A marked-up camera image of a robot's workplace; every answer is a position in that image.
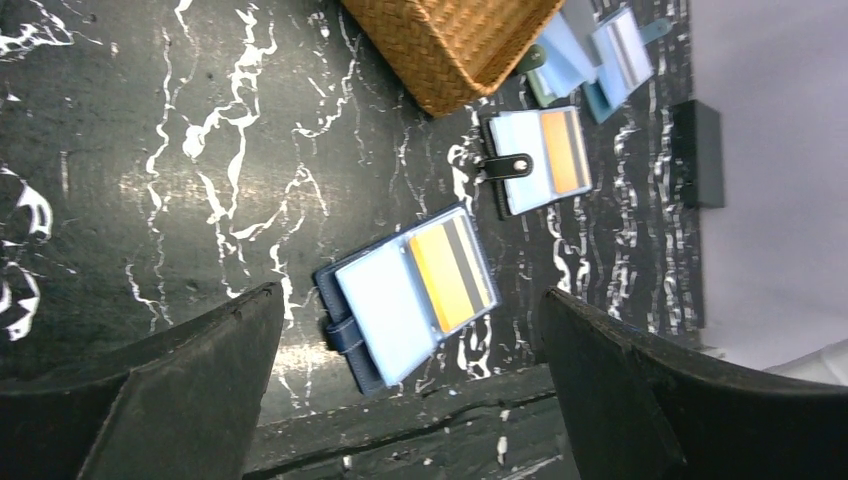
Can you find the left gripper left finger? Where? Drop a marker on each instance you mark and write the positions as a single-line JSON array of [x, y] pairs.
[[181, 404]]

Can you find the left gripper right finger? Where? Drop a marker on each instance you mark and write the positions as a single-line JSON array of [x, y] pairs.
[[638, 406]]

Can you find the navy blue card holder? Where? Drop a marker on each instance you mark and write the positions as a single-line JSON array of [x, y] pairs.
[[380, 319]]

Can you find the orange striped card navy holder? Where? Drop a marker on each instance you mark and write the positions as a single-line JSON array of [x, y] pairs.
[[451, 269]]

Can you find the yellow card in holder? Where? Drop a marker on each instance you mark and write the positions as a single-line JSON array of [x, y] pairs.
[[565, 150]]

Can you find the black card holder open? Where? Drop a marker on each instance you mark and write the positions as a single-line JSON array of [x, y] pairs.
[[515, 161]]

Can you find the green card holder open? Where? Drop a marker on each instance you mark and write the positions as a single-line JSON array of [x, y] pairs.
[[563, 57]]

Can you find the light blue card holder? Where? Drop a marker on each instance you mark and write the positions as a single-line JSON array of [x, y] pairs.
[[624, 61]]

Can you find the black box at right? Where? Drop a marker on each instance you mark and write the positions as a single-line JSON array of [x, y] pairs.
[[697, 153]]

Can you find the brown woven divider tray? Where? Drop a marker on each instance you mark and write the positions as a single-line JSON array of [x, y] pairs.
[[450, 53]]

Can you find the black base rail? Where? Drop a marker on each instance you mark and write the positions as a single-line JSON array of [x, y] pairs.
[[506, 426]]

